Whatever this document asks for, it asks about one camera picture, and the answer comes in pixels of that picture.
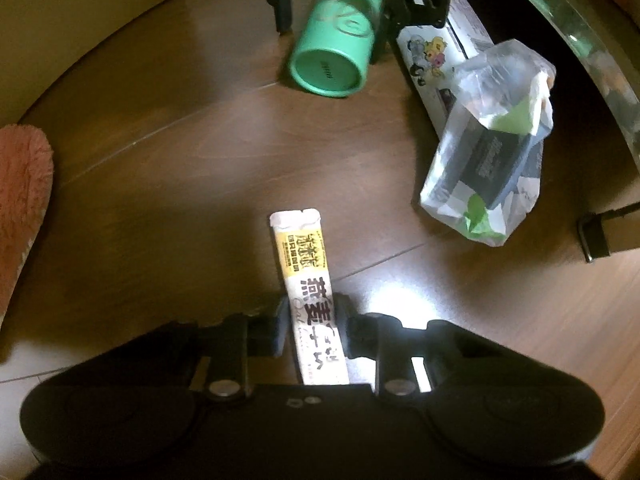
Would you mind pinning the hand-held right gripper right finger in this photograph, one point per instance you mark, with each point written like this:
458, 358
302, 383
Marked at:
345, 331

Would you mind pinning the cream drink powder sachet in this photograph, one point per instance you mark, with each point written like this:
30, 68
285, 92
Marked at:
302, 255

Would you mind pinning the green cylindrical cup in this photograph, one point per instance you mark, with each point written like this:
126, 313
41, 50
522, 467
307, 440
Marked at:
325, 60

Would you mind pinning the white cartoon printed box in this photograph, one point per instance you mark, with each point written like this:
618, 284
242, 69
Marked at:
430, 50

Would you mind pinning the clear plastic bag with boxes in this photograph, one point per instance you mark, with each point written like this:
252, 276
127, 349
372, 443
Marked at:
490, 160

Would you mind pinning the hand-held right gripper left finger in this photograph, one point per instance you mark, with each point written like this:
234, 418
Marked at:
275, 334

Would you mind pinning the glass table top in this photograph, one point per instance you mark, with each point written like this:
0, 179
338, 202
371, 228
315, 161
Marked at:
575, 25

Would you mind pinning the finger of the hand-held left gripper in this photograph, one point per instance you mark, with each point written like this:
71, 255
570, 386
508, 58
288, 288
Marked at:
400, 5

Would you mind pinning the pink fluffy slipper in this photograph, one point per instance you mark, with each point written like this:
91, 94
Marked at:
25, 185

